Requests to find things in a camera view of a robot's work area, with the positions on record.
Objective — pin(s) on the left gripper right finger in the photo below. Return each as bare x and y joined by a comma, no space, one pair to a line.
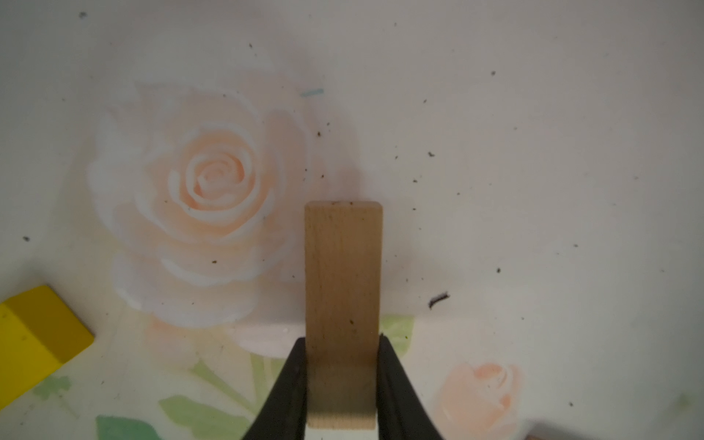
401,415

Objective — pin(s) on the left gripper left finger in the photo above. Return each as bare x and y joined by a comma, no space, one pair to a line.
283,415

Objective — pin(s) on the wooden block top edge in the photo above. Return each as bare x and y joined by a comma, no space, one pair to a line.
342,252

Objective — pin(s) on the yellow long block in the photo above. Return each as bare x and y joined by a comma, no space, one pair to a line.
39,334

